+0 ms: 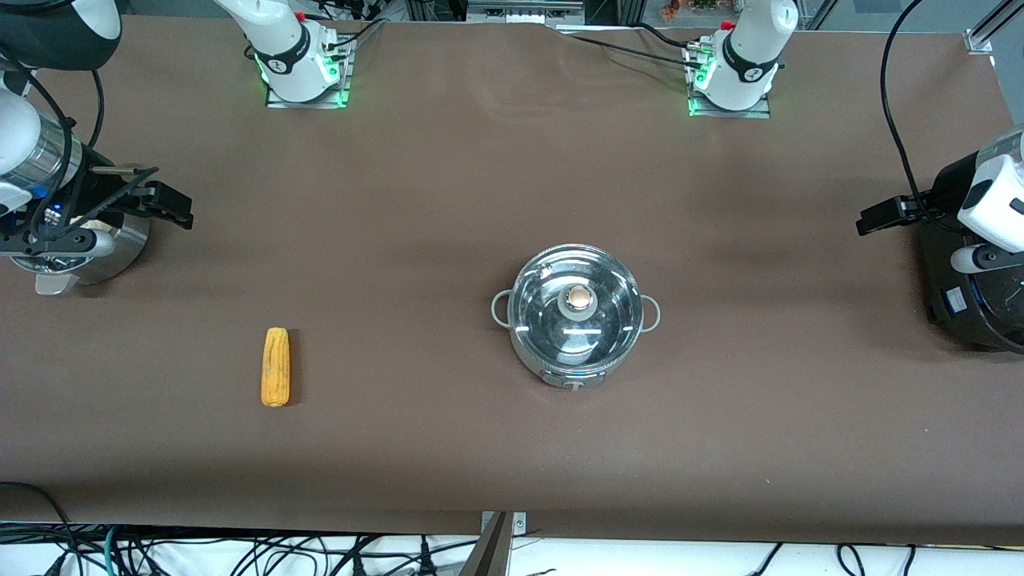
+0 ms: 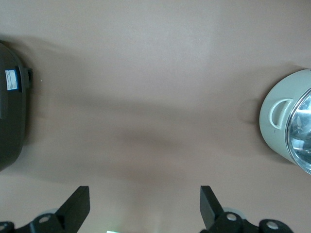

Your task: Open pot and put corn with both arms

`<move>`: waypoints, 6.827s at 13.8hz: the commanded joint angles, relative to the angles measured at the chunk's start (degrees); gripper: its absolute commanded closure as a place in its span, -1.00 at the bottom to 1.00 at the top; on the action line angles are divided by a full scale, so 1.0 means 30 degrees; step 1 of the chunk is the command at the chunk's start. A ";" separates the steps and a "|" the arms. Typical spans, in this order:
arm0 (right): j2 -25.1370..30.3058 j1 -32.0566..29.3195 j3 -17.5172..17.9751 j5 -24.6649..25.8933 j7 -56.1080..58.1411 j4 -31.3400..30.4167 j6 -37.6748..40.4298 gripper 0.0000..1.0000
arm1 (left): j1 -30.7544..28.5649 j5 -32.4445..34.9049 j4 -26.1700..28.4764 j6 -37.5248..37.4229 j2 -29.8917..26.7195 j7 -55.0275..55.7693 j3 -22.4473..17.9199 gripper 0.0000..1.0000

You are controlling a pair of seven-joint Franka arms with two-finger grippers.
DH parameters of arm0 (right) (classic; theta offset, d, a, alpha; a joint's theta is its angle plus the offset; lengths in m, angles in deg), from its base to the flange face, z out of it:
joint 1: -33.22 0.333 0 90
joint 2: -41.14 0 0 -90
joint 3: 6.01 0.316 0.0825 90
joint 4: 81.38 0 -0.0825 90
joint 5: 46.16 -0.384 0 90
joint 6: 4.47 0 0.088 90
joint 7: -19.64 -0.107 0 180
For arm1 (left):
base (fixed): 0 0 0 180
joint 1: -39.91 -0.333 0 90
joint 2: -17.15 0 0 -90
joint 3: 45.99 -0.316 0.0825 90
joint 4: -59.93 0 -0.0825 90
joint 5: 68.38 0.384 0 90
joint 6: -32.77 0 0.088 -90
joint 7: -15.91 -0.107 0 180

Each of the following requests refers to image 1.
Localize black floor cable loop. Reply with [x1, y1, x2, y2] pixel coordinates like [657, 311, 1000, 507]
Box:
[0, 480, 74, 576]

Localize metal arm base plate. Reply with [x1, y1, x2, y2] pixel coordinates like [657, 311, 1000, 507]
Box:
[266, 36, 354, 109]
[686, 44, 773, 119]

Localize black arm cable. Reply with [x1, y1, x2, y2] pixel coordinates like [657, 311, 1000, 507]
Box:
[880, 0, 949, 218]
[0, 48, 106, 241]

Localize yellow corn cob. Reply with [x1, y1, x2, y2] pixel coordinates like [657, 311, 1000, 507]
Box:
[262, 327, 290, 407]

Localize steel pot with handles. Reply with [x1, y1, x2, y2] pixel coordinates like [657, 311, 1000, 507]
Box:
[491, 244, 662, 391]

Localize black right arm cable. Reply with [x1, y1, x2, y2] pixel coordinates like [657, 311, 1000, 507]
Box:
[0, 48, 106, 241]

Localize metal table edge bracket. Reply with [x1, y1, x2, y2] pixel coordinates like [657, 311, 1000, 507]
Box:
[462, 510, 527, 576]

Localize aluminium frame profile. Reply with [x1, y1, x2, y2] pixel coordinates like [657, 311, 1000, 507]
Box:
[964, 0, 1024, 54]

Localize steel steamer pot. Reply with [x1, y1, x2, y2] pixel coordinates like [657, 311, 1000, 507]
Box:
[32, 204, 151, 297]

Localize brown table cover mat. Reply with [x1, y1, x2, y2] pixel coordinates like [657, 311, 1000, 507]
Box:
[0, 14, 1024, 546]

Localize black rice cooker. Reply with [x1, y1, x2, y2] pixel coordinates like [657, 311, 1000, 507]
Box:
[916, 216, 1024, 354]

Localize glass pot lid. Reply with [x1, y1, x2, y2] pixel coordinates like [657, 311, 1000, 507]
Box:
[509, 245, 643, 377]

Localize black base power cable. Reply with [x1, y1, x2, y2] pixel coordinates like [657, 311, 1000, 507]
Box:
[560, 32, 705, 70]
[632, 22, 698, 52]
[324, 18, 390, 50]

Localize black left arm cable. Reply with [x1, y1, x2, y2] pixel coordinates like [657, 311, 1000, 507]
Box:
[880, 0, 949, 218]

